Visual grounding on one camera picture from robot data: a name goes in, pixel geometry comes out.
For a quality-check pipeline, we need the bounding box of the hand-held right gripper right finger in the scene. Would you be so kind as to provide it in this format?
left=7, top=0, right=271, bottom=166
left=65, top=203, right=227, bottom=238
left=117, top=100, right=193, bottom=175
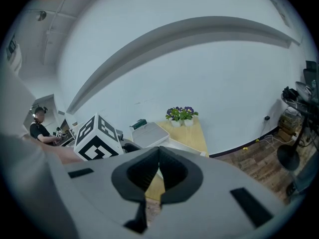
left=159, top=146, right=287, bottom=239

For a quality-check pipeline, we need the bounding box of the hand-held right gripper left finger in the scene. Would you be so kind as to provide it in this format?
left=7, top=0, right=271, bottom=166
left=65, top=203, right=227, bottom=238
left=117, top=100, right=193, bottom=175
left=53, top=146, right=160, bottom=239

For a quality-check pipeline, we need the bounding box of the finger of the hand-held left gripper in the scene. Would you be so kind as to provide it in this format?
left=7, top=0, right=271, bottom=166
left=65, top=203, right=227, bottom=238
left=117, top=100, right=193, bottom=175
left=124, top=142, right=143, bottom=153

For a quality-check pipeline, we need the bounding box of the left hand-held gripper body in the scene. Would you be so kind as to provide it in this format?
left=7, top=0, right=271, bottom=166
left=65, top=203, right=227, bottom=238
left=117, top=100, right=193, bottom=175
left=73, top=113, right=133, bottom=161

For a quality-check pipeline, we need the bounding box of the white lidded storage box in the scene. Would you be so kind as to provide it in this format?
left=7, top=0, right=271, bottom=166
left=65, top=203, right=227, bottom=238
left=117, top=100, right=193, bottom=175
left=130, top=121, right=207, bottom=158

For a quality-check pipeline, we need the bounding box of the person's left forearm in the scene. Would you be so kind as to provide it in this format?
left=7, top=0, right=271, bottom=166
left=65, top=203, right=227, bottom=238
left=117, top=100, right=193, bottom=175
left=37, top=143, right=83, bottom=164

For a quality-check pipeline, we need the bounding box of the purple flower potted plant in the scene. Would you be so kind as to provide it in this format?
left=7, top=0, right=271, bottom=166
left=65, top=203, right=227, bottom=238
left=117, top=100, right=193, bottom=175
left=165, top=106, right=185, bottom=128
left=179, top=106, right=199, bottom=127

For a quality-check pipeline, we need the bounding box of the black round-base stand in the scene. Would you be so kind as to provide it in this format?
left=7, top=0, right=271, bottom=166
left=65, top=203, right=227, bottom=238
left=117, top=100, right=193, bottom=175
left=276, top=91, right=319, bottom=172

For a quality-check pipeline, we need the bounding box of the person's white shirt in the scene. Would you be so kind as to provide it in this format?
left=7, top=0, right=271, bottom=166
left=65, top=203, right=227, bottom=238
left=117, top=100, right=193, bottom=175
left=0, top=66, right=75, bottom=239

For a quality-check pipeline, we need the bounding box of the black office chair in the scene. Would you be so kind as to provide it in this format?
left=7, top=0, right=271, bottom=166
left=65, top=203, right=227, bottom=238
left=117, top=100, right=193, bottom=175
left=302, top=60, right=319, bottom=89

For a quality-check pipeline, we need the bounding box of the white floor cable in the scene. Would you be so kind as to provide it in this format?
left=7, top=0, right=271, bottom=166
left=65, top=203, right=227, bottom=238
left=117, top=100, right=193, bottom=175
left=263, top=132, right=285, bottom=146

